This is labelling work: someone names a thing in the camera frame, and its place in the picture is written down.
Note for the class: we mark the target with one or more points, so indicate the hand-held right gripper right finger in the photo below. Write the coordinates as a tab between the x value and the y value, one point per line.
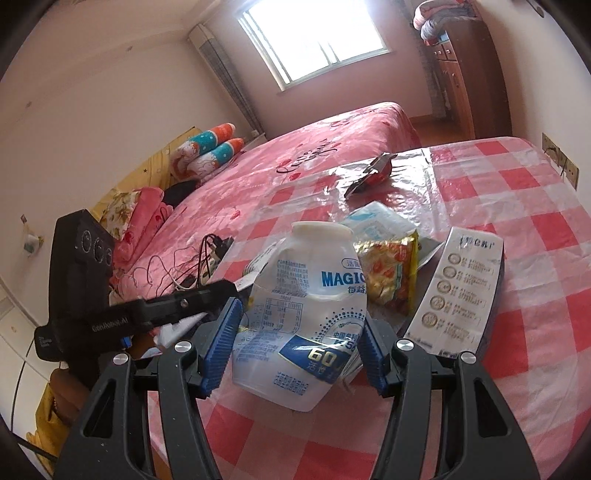
375	357

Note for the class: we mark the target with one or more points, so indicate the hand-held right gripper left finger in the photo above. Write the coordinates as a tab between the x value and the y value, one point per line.
220	344

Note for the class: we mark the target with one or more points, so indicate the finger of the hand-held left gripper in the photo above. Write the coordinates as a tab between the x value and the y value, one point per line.
194	300

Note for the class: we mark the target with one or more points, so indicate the white paper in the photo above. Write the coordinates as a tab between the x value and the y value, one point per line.
178	328

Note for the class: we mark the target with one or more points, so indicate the yellow snack packet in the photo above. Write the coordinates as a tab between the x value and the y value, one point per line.
388	272

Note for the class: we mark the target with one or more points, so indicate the white plastic drink bottle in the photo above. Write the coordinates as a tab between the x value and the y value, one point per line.
295	286

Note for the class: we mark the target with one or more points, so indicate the white carton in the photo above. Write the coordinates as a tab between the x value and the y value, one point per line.
457	286

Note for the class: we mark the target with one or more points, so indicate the dark foil wrapper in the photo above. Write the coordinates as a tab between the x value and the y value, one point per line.
374	173

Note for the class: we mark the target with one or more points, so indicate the person's left hand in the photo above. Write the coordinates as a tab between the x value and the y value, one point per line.
68	392

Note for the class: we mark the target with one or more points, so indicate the power strip with black plugs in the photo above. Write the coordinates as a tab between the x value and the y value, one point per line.
217	251

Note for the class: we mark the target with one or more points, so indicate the floral pillow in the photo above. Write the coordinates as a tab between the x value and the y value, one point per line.
121	212

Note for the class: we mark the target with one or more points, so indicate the white cabinet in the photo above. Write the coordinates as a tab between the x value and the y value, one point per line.
18	332

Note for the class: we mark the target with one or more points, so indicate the folded pink blanket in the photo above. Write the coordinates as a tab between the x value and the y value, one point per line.
147	217

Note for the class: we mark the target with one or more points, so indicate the black cloth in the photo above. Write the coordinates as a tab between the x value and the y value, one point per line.
180	193

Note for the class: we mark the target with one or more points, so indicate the yellow star print sheet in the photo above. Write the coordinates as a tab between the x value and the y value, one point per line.
147	168

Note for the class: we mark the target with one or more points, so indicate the pale blue wipes pack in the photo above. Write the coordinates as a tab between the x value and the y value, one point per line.
376	217

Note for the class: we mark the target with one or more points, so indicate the orange teal bolster pillow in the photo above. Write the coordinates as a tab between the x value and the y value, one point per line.
207	141
221	154

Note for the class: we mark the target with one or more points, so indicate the yellow bag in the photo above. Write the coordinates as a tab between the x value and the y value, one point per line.
48	429

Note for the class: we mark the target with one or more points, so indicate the bed with pink sheet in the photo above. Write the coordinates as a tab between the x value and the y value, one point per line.
300	152

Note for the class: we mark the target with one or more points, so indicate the standing air conditioner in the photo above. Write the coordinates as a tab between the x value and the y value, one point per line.
226	69

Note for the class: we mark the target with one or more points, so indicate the window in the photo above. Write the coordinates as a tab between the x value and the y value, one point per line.
314	37

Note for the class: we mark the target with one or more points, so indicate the brown wooden wardrobe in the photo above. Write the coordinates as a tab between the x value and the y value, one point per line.
475	78

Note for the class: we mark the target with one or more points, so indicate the folded quilts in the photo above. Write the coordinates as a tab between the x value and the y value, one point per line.
438	18

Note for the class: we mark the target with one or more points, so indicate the small wall ornament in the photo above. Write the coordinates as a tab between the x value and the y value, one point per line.
31	240

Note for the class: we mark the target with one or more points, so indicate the wall socket plate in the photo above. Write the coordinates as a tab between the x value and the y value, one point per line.
572	174
553	150

